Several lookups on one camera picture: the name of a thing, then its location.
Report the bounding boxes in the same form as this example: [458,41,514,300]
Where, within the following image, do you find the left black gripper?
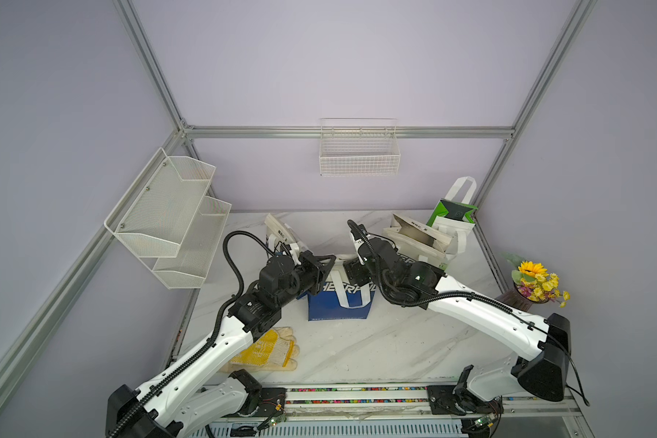
[276,252,334,310]

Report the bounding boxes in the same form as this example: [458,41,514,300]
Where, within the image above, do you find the blue beige tote bag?
[308,265,376,321]
[383,214,454,270]
[265,214,300,254]

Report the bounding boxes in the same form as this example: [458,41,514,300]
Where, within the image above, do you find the green white takeout bag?
[426,176,477,261]

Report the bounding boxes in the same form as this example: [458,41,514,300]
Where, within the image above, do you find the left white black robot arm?
[105,245,336,437]

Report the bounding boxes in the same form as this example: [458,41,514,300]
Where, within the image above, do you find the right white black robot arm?
[348,221,579,415]

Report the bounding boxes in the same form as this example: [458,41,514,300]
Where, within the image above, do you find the white two-tier mesh shelf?
[104,149,231,289]

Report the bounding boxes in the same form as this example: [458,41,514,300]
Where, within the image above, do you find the sunflower bouquet in vase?
[496,253,570,312]

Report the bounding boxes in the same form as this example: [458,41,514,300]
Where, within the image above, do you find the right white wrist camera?
[350,231,365,264]

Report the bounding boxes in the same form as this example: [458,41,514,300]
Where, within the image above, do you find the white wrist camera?
[275,242,302,265]
[350,231,365,264]

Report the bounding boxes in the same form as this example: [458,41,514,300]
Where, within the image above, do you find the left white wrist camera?
[275,242,302,265]

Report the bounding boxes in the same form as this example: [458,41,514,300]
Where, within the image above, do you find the white wire wall basket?
[319,118,401,177]

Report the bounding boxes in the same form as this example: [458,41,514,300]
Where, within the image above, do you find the front aluminium rail beam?
[121,380,595,438]

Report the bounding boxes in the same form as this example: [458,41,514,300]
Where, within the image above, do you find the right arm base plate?
[426,382,505,416]

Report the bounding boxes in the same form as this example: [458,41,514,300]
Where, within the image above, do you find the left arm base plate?
[227,388,287,418]

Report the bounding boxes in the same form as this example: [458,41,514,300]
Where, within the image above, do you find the aluminium frame rails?
[0,0,598,428]

